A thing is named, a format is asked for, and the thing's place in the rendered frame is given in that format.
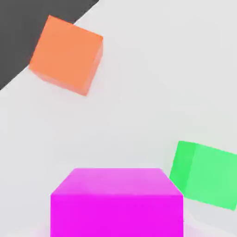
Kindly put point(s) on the small orange cube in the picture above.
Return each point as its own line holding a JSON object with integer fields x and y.
{"x": 66, "y": 55}

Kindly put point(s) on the small green cube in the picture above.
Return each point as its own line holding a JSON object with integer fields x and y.
{"x": 207, "y": 175}

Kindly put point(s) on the small magenta cube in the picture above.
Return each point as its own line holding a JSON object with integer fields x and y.
{"x": 116, "y": 209}

